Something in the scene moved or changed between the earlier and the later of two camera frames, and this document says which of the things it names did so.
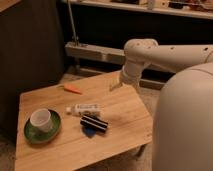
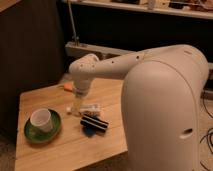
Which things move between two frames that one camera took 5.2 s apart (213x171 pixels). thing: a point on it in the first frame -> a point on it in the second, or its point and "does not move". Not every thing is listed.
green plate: [37, 136] does not move
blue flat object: [90, 132] does not move
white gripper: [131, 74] -> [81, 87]
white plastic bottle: [79, 108] does not move
